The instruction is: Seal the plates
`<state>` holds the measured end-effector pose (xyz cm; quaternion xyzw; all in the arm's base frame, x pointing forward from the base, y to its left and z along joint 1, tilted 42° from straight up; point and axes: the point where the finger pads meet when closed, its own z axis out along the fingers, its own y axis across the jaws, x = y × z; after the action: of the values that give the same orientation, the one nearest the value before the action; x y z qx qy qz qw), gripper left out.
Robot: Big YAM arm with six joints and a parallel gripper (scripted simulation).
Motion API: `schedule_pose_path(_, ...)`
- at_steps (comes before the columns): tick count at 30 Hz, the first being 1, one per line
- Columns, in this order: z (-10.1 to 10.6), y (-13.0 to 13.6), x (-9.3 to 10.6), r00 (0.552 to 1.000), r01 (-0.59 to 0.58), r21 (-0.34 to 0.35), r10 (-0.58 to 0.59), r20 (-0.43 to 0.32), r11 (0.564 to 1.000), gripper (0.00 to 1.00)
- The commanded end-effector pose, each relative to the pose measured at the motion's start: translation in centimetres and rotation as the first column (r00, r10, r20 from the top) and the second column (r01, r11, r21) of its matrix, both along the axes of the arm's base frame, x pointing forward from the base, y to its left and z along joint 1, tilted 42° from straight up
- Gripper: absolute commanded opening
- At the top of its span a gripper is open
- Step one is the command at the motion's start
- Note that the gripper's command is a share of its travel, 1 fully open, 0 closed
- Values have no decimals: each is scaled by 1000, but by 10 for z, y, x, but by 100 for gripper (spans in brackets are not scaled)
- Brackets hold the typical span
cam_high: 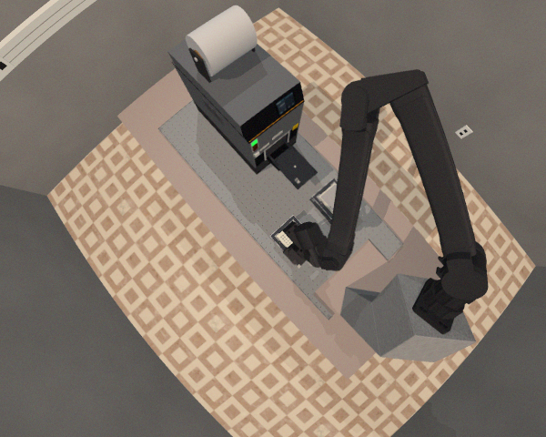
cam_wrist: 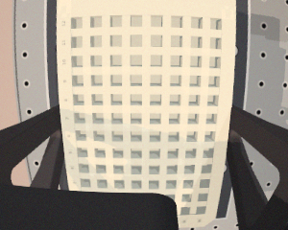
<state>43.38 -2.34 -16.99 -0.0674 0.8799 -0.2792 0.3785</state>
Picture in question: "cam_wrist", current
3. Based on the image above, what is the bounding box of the cream well plate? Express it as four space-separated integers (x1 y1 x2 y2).
57 0 236 228

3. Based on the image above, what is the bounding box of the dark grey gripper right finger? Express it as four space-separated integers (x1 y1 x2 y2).
226 104 288 230

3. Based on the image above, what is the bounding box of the grey flat base plate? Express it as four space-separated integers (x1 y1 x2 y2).
12 0 288 230

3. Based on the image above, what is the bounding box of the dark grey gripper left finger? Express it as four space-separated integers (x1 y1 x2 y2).
0 105 64 190

